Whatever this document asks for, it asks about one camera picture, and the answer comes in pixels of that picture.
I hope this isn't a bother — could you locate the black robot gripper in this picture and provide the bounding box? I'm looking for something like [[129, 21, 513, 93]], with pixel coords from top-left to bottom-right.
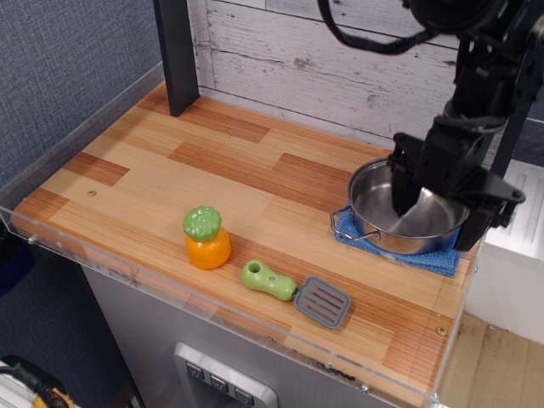
[[388, 115, 525, 251]]

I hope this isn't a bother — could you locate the stainless steel pot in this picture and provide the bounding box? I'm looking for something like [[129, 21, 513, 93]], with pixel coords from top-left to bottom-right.
[[330, 156, 471, 256]]

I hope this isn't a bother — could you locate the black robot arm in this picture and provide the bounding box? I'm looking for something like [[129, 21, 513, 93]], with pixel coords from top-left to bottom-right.
[[319, 1, 543, 252]]

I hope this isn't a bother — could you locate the folded blue towel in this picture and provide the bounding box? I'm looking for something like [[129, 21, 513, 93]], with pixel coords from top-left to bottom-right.
[[330, 207, 462, 277]]

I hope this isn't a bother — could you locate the white grooved side unit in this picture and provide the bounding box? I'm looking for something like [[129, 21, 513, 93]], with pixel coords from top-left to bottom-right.
[[465, 161, 543, 343]]

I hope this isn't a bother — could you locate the green grey toy spatula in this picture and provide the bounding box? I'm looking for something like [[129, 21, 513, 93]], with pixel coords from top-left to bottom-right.
[[241, 260, 351, 329]]

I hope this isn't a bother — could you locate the clear acrylic edge guard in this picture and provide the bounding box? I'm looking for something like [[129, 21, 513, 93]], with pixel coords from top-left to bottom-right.
[[1, 85, 479, 407]]

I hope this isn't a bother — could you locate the orange green toy pineapple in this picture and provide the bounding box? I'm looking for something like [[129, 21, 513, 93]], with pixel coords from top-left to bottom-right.
[[183, 206, 232, 270]]

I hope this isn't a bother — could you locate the silver button control panel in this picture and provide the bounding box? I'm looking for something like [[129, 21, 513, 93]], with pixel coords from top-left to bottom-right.
[[173, 342, 278, 407]]

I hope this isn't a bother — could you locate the silver toy kitchen cabinet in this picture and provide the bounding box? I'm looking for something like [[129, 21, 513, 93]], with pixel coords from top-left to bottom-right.
[[84, 268, 429, 407]]

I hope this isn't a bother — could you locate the yellow black object corner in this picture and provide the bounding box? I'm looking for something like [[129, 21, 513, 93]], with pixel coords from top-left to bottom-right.
[[1, 364, 76, 407]]

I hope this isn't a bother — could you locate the black right vertical post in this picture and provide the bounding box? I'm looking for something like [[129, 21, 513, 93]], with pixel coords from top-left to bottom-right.
[[488, 84, 537, 179]]

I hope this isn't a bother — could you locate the black vertical post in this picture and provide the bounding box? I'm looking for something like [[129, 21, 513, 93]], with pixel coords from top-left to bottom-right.
[[153, 0, 200, 116], [488, 84, 537, 179]]

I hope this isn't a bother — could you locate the black left vertical post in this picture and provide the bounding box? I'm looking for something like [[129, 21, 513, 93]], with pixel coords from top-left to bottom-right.
[[153, 0, 200, 116]]

